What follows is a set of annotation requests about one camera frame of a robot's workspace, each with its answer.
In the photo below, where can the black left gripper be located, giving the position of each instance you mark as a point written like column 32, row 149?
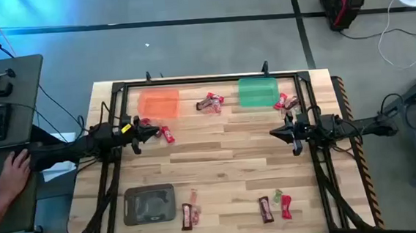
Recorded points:
column 128, row 131

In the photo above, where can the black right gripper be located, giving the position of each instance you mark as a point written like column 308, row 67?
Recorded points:
column 300, row 128

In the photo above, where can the green translucent plastic bin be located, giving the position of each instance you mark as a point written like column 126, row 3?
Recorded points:
column 258, row 92

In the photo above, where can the green candy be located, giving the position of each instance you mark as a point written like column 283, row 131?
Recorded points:
column 277, row 197

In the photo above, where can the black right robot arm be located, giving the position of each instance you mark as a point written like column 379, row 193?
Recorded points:
column 359, row 126

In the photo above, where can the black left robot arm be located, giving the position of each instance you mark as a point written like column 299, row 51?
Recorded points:
column 67, row 150

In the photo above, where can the orange translucent plastic bin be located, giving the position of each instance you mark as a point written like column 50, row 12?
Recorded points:
column 157, row 104

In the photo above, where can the grey translucent plastic bin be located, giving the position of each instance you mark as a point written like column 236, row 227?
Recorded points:
column 149, row 205

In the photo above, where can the orange black hazard strip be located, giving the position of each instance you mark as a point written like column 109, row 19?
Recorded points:
column 362, row 164

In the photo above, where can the white cardboard box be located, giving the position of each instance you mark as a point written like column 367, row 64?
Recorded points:
column 59, row 171

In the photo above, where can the dark grey desk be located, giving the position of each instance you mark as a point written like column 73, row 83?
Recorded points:
column 27, row 107

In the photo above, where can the person's hand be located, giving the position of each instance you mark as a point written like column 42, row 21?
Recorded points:
column 14, row 178

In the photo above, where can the red black power station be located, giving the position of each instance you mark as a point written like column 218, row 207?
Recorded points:
column 343, row 0

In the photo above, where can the black desk knob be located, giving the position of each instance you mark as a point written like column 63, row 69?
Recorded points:
column 37, row 231

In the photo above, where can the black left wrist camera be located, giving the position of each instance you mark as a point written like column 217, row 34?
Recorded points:
column 136, row 148

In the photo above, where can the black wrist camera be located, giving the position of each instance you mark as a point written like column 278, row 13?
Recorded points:
column 136, row 148
column 297, row 148

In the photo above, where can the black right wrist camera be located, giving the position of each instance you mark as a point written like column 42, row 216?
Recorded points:
column 297, row 148

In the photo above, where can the black frame clamp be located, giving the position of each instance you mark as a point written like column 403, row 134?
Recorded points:
column 148, row 76
column 264, row 67

